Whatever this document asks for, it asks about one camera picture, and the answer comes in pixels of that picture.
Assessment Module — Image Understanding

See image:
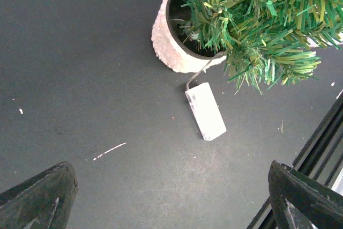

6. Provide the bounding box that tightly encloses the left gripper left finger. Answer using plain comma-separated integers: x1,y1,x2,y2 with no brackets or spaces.
1,161,78,228

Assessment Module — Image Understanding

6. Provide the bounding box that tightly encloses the clear string light wire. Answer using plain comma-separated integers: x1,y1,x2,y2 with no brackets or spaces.
185,51,227,90

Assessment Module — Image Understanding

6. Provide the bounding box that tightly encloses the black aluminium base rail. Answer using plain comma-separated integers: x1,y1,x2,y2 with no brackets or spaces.
248,97,342,228

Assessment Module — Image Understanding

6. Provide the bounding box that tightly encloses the clear light battery box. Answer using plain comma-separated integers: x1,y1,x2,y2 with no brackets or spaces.
185,83,227,141

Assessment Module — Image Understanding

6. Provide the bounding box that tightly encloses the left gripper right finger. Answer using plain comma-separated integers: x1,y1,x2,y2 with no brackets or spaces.
268,160,342,228

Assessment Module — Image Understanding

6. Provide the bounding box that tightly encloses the small green christmas tree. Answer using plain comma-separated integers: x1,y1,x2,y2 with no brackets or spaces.
151,0,342,88

